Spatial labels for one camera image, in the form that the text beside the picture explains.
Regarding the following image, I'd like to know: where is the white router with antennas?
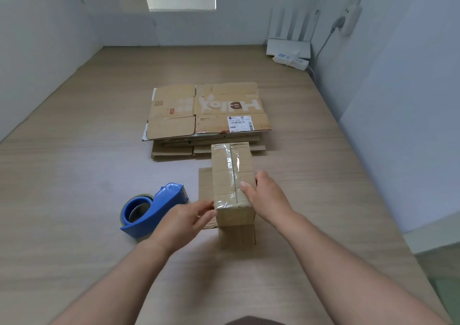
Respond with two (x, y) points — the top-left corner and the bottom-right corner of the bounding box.
(265, 7), (312, 60)

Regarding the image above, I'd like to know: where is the blue tape dispenser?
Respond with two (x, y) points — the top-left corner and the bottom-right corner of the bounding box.
(120, 182), (189, 239)

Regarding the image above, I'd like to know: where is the person's left hand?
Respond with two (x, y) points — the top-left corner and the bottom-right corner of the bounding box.
(150, 199), (218, 256)

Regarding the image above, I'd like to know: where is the person's right hand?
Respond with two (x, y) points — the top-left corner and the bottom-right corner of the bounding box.
(239, 170), (299, 229)

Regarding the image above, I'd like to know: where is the person's right forearm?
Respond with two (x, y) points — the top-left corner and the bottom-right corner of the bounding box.
(278, 211), (450, 325)

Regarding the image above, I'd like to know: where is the plain flattened cardboard box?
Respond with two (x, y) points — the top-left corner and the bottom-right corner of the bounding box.
(150, 134), (267, 161)

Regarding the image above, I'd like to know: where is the taped brown cardboard box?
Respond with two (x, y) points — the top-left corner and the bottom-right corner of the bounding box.
(211, 142), (257, 227)

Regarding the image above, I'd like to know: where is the person's left forearm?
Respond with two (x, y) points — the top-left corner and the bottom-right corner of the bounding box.
(50, 239), (172, 325)

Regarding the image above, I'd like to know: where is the clear packing tape roll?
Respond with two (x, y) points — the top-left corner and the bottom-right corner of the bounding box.
(121, 193), (155, 225)

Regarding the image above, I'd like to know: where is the white power strip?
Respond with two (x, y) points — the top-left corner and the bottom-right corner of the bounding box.
(272, 49), (310, 71)

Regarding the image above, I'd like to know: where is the printed flattened cardboard box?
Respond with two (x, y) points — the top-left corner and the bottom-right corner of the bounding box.
(145, 82), (272, 141)

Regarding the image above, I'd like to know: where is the white-edged flattened cardboard box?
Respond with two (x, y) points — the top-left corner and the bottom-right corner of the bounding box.
(142, 87), (265, 143)

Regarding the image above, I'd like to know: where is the white plug with cable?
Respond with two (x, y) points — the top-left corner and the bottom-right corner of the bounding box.
(311, 16), (348, 81)

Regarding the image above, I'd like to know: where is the small flat cardboard sheet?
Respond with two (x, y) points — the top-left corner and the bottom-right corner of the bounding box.
(198, 167), (257, 251)

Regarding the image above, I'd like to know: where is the person's dark clothing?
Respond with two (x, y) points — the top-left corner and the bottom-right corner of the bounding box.
(224, 315), (285, 325)

